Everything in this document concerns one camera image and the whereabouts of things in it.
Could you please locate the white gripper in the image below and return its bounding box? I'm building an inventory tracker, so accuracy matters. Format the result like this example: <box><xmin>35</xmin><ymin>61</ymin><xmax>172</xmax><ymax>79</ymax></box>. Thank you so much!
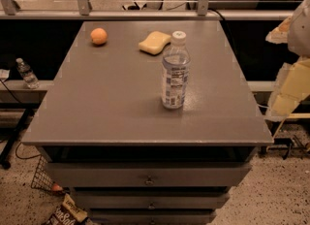
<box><xmin>265</xmin><ymin>0</ymin><xmax>310</xmax><ymax>121</ymax></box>

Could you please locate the clear blue-label plastic bottle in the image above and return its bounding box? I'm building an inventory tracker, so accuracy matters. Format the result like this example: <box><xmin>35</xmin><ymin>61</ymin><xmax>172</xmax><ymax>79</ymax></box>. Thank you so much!
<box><xmin>161</xmin><ymin>31</ymin><xmax>191</xmax><ymax>110</ymax></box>

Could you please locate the small clear water bottle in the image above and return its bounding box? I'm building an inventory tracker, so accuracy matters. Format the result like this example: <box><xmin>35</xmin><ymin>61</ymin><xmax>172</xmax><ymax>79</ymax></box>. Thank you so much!
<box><xmin>16</xmin><ymin>58</ymin><xmax>40</xmax><ymax>89</ymax></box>

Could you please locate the yellow metal stand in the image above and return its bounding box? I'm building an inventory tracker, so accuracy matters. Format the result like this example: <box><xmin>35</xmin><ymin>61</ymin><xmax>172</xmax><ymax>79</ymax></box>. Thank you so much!
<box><xmin>265</xmin><ymin>112</ymin><xmax>310</xmax><ymax>154</ymax></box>

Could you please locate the yellow sponge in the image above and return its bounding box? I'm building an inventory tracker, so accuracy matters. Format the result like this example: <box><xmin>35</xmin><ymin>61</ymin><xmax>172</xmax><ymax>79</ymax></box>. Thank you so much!
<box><xmin>139</xmin><ymin>31</ymin><xmax>171</xmax><ymax>55</ymax></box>

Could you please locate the orange fruit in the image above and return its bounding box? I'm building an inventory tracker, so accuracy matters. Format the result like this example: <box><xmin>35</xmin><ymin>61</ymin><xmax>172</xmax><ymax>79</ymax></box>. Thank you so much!
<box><xmin>90</xmin><ymin>28</ymin><xmax>108</xmax><ymax>46</ymax></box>

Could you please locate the grey drawer cabinet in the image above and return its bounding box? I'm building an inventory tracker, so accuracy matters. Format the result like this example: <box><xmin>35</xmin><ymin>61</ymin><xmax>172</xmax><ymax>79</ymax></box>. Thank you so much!
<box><xmin>23</xmin><ymin>21</ymin><xmax>272</xmax><ymax>225</ymax></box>

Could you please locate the small orange ball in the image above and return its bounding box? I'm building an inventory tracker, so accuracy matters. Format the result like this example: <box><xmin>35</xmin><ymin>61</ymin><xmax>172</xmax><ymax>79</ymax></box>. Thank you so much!
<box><xmin>51</xmin><ymin>183</ymin><xmax>63</xmax><ymax>192</ymax></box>

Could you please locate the snack chip bag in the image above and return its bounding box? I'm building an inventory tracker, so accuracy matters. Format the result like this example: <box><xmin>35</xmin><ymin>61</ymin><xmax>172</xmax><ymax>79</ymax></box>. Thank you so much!
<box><xmin>42</xmin><ymin>194</ymin><xmax>88</xmax><ymax>225</ymax></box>

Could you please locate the black table leg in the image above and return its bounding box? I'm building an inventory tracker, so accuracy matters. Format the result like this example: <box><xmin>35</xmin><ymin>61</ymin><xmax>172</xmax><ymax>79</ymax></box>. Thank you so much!
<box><xmin>0</xmin><ymin>109</ymin><xmax>34</xmax><ymax>170</ymax></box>

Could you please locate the wire mesh basket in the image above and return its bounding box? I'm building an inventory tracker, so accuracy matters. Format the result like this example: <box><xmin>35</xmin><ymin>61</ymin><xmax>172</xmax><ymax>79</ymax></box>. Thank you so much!
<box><xmin>31</xmin><ymin>156</ymin><xmax>56</xmax><ymax>192</ymax></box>

